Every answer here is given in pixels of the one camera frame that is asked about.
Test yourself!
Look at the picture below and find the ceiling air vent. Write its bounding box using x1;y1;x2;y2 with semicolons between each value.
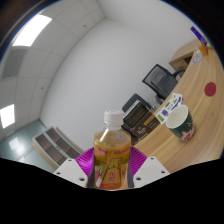
1;46;26;80

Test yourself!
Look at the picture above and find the small ceiling light panel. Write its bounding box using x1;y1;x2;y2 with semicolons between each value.
0;103;16;130

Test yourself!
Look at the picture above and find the flat round red coaster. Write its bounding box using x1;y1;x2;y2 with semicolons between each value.
204;82;217;97

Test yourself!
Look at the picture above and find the wooden side desk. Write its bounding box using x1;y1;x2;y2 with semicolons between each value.
168;38;206;71

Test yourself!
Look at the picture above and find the wooden glass-door shelf cabinet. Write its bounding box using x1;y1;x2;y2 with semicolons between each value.
31;125;84;171

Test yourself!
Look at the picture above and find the green white-lined mug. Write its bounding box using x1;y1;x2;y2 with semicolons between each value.
165;104;195;142

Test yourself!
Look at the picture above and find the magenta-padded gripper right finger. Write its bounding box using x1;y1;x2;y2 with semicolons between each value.
128;146;171;188

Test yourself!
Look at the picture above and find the upright purple box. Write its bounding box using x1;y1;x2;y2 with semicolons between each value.
190;25;209;46

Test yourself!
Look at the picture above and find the white printed leaflet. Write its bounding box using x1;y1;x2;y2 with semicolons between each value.
155;93;184;125

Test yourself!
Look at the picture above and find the orange wooden box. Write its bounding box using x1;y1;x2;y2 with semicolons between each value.
199;44;209;57

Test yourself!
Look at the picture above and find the dark striped cardboard box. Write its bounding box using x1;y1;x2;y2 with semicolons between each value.
123;100;154;128

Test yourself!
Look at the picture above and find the slim dark cardboard box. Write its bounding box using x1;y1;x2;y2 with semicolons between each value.
121;123;139;146

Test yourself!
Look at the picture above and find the orange-labelled drink bottle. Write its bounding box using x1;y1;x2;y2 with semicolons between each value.
93;109;132;191

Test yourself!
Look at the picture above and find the black mesh office chair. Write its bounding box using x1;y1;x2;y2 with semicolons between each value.
142;63;181;101

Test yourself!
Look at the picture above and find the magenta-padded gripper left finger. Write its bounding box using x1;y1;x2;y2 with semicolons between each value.
53;147;96;188

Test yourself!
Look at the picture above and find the white round disc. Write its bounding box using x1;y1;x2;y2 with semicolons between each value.
191;49;204;66

